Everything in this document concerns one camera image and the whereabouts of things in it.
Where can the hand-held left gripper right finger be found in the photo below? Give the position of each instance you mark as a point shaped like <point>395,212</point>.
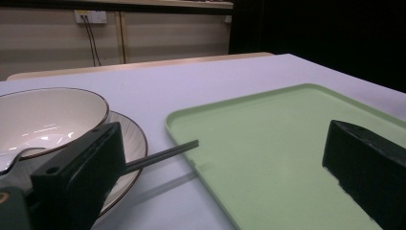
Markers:
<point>367,159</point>

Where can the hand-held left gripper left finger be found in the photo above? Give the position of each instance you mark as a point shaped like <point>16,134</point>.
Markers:
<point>81,172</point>

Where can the white plate with brown rim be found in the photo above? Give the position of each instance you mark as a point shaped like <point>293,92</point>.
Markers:
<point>134,143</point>

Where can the cream bowl with brown rim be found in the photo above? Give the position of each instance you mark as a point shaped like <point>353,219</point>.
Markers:
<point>48,118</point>

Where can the dark grey chopsticks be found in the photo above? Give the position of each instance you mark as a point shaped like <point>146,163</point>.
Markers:
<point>162,155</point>

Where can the light green plastic tray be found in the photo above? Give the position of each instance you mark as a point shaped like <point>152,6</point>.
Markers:
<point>271,150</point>

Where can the white wall socket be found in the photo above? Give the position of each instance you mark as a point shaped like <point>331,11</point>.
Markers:
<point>91,16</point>

